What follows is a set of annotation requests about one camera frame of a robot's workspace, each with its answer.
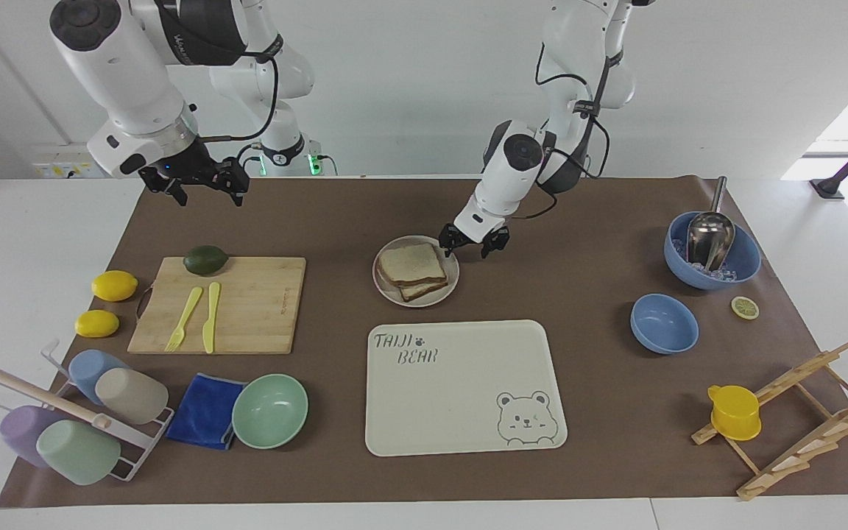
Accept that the light blue cup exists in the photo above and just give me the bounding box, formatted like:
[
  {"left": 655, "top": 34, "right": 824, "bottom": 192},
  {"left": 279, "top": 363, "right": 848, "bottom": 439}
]
[{"left": 68, "top": 349, "right": 131, "bottom": 406}]

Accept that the bread slice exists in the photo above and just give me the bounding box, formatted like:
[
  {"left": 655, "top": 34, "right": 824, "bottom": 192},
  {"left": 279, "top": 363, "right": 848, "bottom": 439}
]
[
  {"left": 397, "top": 278, "right": 450, "bottom": 303},
  {"left": 378, "top": 242, "right": 448, "bottom": 289}
]

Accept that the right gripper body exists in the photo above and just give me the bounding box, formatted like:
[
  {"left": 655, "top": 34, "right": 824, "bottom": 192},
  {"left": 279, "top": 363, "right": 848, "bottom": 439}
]
[{"left": 150, "top": 138, "right": 220, "bottom": 191}]

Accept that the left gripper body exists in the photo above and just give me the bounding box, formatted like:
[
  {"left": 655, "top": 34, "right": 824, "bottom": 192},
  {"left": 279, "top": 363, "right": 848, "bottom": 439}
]
[{"left": 455, "top": 220, "right": 504, "bottom": 247}]

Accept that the large blue bowl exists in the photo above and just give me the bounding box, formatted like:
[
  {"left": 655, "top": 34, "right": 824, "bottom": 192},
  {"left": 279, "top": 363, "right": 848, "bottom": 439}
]
[{"left": 663, "top": 211, "right": 763, "bottom": 292}]

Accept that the beige round plate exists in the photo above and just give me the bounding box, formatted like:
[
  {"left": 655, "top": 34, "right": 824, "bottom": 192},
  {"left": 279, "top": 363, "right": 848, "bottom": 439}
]
[{"left": 372, "top": 235, "right": 462, "bottom": 309}]

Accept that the black cable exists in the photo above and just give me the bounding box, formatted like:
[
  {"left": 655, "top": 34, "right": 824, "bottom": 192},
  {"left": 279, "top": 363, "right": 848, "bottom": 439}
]
[
  {"left": 509, "top": 43, "right": 613, "bottom": 222},
  {"left": 199, "top": 32, "right": 283, "bottom": 145}
]

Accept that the dark green avocado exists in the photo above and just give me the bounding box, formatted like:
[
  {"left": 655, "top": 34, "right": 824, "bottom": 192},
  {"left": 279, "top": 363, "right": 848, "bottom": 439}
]
[{"left": 183, "top": 245, "right": 230, "bottom": 278}]

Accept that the cream tray with bear print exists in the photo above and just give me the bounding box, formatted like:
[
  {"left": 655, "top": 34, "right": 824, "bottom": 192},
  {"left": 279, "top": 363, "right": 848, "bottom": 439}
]
[{"left": 364, "top": 319, "right": 569, "bottom": 459}]

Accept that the small blue bowl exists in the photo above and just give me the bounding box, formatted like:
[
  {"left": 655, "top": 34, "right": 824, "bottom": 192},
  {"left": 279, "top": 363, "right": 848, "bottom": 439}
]
[{"left": 630, "top": 293, "right": 700, "bottom": 356}]

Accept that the purple cup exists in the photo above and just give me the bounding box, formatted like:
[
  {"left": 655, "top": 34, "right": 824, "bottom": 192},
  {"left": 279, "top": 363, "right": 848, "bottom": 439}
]
[{"left": 0, "top": 405, "right": 66, "bottom": 469}]

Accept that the yellow plastic knife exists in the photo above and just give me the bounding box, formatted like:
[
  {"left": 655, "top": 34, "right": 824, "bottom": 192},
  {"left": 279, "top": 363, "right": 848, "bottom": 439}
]
[{"left": 202, "top": 281, "right": 222, "bottom": 356}]

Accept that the yellow lemon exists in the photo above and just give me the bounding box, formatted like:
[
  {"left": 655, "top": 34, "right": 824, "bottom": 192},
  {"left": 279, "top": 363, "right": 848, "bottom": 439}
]
[
  {"left": 91, "top": 270, "right": 139, "bottom": 303},
  {"left": 74, "top": 309, "right": 121, "bottom": 339}
]

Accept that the light green cup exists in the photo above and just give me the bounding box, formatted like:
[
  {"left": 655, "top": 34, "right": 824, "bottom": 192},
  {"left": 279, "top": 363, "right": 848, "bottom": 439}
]
[{"left": 35, "top": 420, "right": 122, "bottom": 487}]

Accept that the yellow plastic fork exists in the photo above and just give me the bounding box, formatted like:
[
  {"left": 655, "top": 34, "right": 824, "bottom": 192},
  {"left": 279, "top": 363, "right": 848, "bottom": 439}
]
[{"left": 165, "top": 286, "right": 205, "bottom": 353}]

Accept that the metal scoop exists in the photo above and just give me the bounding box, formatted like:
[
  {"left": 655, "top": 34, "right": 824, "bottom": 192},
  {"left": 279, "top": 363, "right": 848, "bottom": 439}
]
[{"left": 685, "top": 175, "right": 736, "bottom": 272}]

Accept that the wooden cutting board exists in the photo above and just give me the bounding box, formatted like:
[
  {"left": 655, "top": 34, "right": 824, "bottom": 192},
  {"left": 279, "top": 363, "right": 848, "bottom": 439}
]
[{"left": 127, "top": 256, "right": 308, "bottom": 356}]

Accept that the green bowl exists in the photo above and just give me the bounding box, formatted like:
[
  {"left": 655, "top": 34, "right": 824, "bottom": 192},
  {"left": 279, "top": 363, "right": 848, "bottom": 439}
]
[{"left": 231, "top": 373, "right": 310, "bottom": 451}]

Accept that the yellow cup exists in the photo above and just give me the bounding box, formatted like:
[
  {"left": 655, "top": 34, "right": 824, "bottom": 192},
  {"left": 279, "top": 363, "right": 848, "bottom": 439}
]
[{"left": 707, "top": 384, "right": 763, "bottom": 442}]

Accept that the wooden rack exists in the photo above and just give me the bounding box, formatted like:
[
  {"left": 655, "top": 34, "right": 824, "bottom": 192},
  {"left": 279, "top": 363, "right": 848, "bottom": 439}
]
[{"left": 690, "top": 337, "right": 848, "bottom": 503}]

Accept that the white wire cup rack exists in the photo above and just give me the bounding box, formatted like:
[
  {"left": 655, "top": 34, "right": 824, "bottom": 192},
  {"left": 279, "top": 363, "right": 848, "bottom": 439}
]
[{"left": 0, "top": 339, "right": 175, "bottom": 484}]

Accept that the beige cup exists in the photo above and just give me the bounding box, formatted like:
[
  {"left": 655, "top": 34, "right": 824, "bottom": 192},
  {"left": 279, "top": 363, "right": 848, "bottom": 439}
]
[{"left": 94, "top": 367, "right": 170, "bottom": 426}]

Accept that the blue cloth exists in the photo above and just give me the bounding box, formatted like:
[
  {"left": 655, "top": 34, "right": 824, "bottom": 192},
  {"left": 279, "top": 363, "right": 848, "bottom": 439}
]
[{"left": 165, "top": 372, "right": 249, "bottom": 451}]

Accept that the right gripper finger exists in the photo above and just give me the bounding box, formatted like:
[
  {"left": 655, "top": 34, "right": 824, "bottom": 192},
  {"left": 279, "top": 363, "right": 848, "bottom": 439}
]
[
  {"left": 138, "top": 166, "right": 190, "bottom": 208},
  {"left": 208, "top": 156, "right": 251, "bottom": 208}
]

